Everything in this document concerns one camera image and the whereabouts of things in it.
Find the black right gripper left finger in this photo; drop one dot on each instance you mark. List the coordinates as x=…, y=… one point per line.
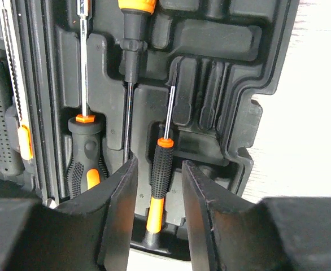
x=89, y=232

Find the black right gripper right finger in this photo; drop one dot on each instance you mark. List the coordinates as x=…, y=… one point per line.
x=226, y=232

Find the black handled screwdriver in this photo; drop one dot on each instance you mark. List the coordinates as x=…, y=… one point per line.
x=87, y=168

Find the small precision screwdriver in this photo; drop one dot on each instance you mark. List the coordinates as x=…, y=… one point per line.
x=161, y=174

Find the black plastic tool case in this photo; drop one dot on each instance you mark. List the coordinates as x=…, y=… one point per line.
x=227, y=51

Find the orange handled screwdriver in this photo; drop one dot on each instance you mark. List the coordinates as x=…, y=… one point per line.
x=135, y=14

